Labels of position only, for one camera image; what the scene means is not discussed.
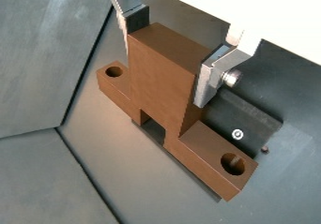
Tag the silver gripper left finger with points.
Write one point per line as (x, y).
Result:
(132, 16)

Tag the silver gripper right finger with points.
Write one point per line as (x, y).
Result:
(217, 69)

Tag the brown T-shaped block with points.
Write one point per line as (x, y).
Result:
(163, 60)

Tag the black angle bracket fixture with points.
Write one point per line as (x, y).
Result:
(229, 115)

